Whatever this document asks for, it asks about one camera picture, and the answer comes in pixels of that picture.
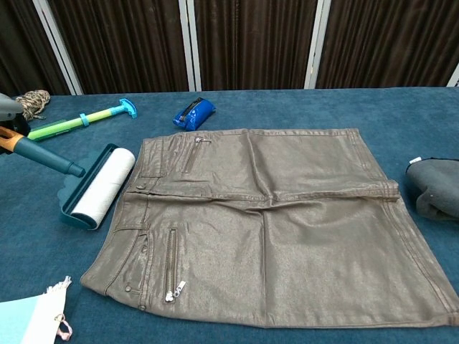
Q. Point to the green and blue pump stick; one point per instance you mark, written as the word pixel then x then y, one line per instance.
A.
pixel 79 123

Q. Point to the white and light-blue cloth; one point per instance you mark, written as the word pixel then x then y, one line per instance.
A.
pixel 32 315

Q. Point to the grey folded cloth green lining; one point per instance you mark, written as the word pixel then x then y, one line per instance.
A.
pixel 435 190

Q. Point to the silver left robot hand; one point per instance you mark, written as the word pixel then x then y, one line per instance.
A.
pixel 9 107

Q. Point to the brown shiny zippered skirt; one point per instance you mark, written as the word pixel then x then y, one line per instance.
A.
pixel 269 215

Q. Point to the blue zippered pouch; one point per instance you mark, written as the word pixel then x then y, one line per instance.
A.
pixel 195 114

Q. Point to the dark brown folding screen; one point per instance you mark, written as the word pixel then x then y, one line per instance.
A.
pixel 125 43

